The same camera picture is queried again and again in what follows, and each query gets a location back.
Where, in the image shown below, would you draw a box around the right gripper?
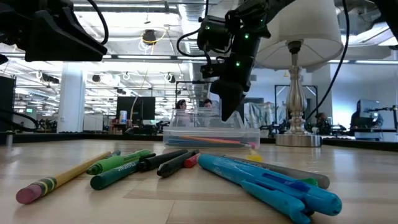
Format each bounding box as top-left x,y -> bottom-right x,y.
200,37 -> 261,121

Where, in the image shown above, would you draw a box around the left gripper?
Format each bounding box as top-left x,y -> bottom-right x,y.
0,0 -> 108,62

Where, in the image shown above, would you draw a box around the clear plastic supply box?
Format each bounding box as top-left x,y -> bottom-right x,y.
162,108 -> 261,150

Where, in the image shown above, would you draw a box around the yellow highlighter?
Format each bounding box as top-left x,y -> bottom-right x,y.
246,148 -> 264,163

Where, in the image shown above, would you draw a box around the gray marker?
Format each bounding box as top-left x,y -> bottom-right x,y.
221,152 -> 330,190

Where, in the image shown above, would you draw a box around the light green marker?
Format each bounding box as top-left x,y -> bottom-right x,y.
86,149 -> 153,176

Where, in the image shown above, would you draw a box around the yellow pencil pink eraser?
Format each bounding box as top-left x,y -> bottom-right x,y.
16,151 -> 113,205

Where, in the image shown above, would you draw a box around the translucent plastic sheet cover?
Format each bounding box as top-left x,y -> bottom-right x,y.
244,101 -> 289,138

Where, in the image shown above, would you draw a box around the white column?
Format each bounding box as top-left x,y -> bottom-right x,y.
57,62 -> 85,134

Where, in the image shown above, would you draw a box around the teal highlighter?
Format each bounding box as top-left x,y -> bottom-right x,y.
197,154 -> 343,224

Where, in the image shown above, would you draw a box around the short red marker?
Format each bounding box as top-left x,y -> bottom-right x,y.
183,152 -> 202,169

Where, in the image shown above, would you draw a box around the long ceiling light bar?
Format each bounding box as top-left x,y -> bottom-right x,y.
0,52 -> 255,62

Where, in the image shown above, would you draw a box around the black monitor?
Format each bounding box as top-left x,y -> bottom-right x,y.
116,96 -> 155,125

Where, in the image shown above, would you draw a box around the white shade table lamp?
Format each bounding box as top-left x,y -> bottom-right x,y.
254,0 -> 345,147

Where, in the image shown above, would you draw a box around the background black robot rig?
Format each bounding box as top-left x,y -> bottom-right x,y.
257,119 -> 348,136

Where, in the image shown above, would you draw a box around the bright computer monitor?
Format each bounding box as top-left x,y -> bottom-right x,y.
357,98 -> 381,121

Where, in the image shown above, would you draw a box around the blue handled scissors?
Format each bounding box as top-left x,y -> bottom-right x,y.
167,139 -> 246,148

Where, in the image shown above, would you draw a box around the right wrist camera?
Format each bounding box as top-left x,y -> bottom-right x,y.
197,14 -> 233,53

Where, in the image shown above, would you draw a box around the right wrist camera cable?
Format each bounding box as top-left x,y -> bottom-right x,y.
176,0 -> 208,59

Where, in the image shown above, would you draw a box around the black frame stand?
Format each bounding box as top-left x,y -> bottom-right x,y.
273,84 -> 319,125

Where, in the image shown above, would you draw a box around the black ceiling camera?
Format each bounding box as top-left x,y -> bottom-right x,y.
142,29 -> 157,46

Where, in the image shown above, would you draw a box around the black cable loop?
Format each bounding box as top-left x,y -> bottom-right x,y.
0,108 -> 40,131

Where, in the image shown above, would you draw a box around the black aluminium table frame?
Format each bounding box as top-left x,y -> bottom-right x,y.
0,131 -> 398,152

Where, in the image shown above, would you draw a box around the silver metal post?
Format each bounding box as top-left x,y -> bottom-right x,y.
4,130 -> 15,149

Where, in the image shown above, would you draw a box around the right arm supply cable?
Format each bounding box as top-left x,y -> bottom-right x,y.
306,0 -> 351,121

